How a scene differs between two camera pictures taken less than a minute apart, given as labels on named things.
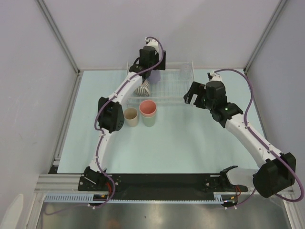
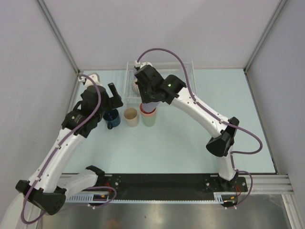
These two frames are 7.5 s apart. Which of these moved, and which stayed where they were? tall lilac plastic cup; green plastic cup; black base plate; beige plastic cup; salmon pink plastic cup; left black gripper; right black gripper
Moved: right black gripper; left black gripper; tall lilac plastic cup
Stayed: black base plate; beige plastic cup; green plastic cup; salmon pink plastic cup
